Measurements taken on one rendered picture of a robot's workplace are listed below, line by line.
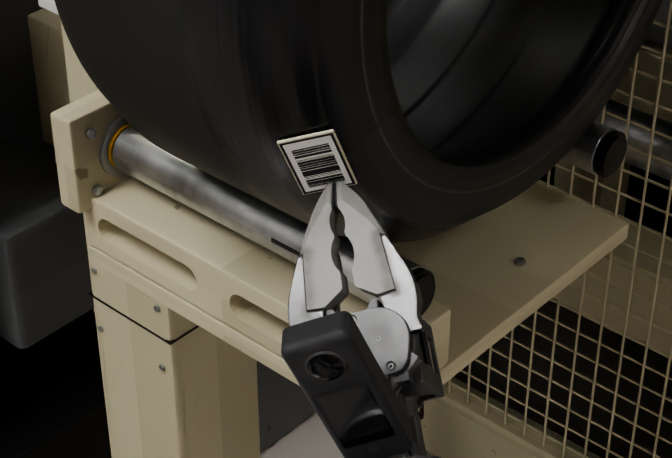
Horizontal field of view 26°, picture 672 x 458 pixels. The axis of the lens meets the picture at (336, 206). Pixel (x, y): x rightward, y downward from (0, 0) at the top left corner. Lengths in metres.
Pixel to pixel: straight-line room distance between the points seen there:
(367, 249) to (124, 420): 0.77
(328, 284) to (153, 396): 0.67
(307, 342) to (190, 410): 0.74
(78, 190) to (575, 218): 0.47
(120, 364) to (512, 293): 0.52
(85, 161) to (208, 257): 0.15
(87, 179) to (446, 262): 0.33
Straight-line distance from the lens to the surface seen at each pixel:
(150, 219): 1.30
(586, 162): 1.33
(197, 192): 1.25
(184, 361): 1.58
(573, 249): 1.37
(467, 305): 1.29
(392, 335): 0.96
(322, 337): 0.89
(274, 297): 1.20
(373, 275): 0.98
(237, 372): 1.66
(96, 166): 1.33
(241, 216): 1.22
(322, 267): 0.99
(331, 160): 1.00
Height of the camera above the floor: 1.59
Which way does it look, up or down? 34 degrees down
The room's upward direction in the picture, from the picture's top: straight up
